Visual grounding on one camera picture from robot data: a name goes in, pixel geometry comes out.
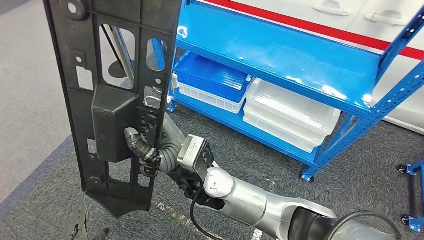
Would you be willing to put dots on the black plastic car part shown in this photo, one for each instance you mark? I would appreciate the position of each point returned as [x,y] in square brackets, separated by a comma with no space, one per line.
[112,126]

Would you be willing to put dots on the white plastic bin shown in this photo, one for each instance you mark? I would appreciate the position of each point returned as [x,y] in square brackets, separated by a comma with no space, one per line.
[212,99]

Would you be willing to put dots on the blue plastic bin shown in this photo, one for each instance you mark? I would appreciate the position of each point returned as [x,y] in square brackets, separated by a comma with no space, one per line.
[212,76]

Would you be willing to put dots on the clear plastic bin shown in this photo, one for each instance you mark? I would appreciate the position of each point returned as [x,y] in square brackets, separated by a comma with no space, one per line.
[291,106]
[265,127]
[265,114]

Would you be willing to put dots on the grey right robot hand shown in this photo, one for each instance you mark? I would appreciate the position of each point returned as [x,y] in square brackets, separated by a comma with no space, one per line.
[139,145]

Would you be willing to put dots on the white car with red stripe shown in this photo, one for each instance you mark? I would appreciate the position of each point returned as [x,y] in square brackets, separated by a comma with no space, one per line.
[281,10]

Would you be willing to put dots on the blue metal shelf rack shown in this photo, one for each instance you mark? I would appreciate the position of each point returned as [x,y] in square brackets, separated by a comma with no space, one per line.
[265,49]
[418,167]

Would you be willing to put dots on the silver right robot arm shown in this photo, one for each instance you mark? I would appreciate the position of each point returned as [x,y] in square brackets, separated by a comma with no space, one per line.
[245,202]

